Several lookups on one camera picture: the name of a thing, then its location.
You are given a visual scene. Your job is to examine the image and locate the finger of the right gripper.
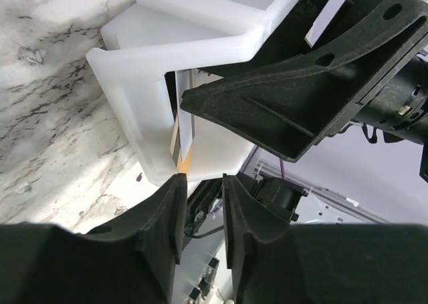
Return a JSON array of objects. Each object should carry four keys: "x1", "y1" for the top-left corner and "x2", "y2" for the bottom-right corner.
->
[
  {"x1": 202, "y1": 0, "x2": 384, "y2": 79},
  {"x1": 181, "y1": 0, "x2": 427, "y2": 162}
]

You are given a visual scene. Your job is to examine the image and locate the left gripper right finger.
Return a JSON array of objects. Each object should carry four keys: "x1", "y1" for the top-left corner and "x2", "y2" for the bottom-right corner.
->
[{"x1": 223, "y1": 175, "x2": 427, "y2": 303}]

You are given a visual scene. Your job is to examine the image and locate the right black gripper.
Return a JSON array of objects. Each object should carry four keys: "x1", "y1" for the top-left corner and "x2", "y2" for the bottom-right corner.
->
[{"x1": 327, "y1": 0, "x2": 428, "y2": 181}]

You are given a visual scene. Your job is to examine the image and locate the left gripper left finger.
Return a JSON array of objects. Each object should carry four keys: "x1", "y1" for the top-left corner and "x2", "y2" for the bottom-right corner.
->
[{"x1": 1, "y1": 174, "x2": 187, "y2": 303}]

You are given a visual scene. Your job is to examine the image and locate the credit cards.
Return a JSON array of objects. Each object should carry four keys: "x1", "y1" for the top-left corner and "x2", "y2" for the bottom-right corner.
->
[{"x1": 170, "y1": 69, "x2": 196, "y2": 177}]

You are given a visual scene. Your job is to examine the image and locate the clear acrylic card box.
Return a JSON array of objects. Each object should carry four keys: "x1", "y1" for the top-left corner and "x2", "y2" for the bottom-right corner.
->
[{"x1": 86, "y1": 0, "x2": 299, "y2": 186}]

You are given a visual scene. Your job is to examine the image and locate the aluminium extrusion rail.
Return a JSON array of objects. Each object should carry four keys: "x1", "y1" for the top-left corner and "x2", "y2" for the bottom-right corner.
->
[{"x1": 245, "y1": 160, "x2": 390, "y2": 224}]

